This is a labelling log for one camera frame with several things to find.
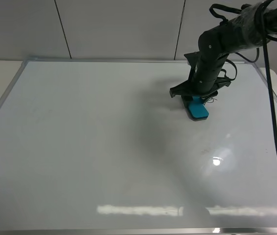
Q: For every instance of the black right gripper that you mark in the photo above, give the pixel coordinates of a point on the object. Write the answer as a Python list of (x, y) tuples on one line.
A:
[(203, 78)]

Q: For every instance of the teal whiteboard eraser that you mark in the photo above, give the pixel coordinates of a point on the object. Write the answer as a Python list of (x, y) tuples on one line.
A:
[(196, 109)]

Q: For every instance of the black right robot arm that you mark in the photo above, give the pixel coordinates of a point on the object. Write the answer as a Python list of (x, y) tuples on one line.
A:
[(252, 26)]

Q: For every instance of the white aluminium-framed whiteboard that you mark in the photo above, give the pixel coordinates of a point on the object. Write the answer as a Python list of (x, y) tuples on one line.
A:
[(100, 148)]

